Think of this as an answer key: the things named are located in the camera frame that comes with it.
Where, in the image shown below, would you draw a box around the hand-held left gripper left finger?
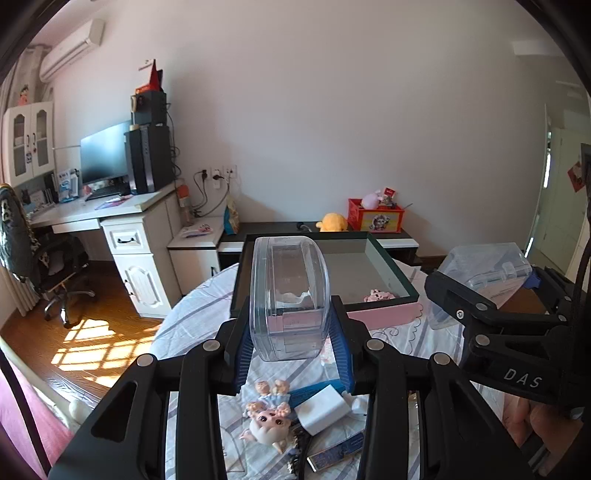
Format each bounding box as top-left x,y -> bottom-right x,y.
48,318 -> 252,480

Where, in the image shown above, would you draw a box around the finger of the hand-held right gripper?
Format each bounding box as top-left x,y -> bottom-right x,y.
524,266 -> 579,315
424,271 -> 572,407

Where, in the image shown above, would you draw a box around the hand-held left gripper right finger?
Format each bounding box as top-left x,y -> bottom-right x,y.
329,295 -> 539,480

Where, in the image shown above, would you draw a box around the white charger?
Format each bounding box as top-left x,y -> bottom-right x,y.
295,387 -> 352,435

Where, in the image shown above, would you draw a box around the clear plastic hinged case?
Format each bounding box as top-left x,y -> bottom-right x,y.
429,242 -> 534,329

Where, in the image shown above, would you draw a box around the pink storage box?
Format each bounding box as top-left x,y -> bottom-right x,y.
229,232 -> 421,330

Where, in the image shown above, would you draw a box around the small doll figurine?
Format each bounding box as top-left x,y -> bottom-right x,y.
239,379 -> 293,455

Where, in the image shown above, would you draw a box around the clear plastic box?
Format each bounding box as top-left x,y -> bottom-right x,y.
249,236 -> 332,361

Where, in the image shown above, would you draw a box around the blue rectangular box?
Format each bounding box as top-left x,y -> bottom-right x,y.
307,431 -> 368,472

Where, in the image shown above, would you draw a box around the person's right hand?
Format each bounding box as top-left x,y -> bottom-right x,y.
503,394 -> 591,457

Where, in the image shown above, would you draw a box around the low black white cabinet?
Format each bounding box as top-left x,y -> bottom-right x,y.
167,220 -> 420,296

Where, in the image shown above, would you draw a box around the red door decoration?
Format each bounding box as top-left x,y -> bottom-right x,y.
567,157 -> 589,192

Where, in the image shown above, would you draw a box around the yellow plush toy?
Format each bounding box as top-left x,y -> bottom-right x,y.
316,212 -> 348,232

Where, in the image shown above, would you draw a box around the blue snack bag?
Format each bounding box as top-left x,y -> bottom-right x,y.
224,196 -> 242,234

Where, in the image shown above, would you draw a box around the red toy box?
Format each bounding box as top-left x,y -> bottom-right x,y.
348,198 -> 406,233

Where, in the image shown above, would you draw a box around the white desk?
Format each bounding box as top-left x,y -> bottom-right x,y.
25,182 -> 183,317

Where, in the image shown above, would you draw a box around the black office chair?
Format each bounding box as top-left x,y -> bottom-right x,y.
28,231 -> 98,328

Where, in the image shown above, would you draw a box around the black keyboard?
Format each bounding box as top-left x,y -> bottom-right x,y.
84,185 -> 132,201

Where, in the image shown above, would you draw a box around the black computer tower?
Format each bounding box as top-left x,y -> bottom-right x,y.
124,124 -> 175,195

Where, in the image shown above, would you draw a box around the pink bedsheet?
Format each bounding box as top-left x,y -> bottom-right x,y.
0,342 -> 77,480

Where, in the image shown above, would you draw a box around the blue white carton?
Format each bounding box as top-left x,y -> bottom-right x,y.
56,168 -> 80,204

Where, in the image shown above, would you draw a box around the black computer monitor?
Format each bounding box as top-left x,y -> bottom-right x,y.
80,121 -> 132,185

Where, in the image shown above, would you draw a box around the dark patterned jacket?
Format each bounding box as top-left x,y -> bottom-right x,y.
0,185 -> 35,282

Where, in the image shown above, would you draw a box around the black box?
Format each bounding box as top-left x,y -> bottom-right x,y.
130,90 -> 168,126

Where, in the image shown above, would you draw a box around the red paper bag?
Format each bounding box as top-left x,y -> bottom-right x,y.
136,59 -> 164,93

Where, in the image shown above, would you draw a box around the white glass door cabinet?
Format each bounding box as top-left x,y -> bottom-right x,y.
2,102 -> 55,188

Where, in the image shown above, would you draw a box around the white air conditioner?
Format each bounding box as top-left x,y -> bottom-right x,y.
39,19 -> 106,83

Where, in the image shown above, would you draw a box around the white bed post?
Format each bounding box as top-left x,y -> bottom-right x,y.
67,399 -> 88,428

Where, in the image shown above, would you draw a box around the white wall sockets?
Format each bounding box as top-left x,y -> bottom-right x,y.
201,165 -> 238,182

